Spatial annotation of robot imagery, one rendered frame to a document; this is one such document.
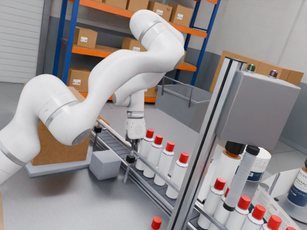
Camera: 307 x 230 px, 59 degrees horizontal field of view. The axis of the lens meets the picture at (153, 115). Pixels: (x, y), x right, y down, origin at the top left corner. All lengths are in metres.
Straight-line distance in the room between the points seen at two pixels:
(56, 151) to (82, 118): 0.50
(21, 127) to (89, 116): 0.18
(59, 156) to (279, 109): 0.91
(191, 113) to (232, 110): 2.55
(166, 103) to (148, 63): 2.63
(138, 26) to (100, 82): 0.23
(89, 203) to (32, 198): 0.21
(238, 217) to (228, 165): 0.35
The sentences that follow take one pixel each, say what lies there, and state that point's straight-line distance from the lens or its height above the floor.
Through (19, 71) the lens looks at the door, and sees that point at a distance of 5.13.
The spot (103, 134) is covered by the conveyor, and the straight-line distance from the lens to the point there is 1.56.
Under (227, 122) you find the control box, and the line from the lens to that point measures 0.75.
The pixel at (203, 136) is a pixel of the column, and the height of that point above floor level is 1.26.
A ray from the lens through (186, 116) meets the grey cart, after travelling 3.33.
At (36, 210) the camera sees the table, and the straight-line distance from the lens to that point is 1.08.
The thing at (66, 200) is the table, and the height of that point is 0.83.
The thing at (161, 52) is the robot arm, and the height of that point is 1.46.
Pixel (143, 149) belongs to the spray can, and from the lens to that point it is 1.24.
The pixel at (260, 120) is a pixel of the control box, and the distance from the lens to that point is 0.79.
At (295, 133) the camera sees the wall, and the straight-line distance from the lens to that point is 5.79.
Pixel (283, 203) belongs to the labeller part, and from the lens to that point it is 1.51.
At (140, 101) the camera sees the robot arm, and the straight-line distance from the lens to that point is 1.28.
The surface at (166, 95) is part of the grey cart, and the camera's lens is 3.45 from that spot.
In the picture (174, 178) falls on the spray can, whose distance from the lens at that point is 1.12.
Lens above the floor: 1.54
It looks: 18 degrees down
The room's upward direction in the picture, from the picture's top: 15 degrees clockwise
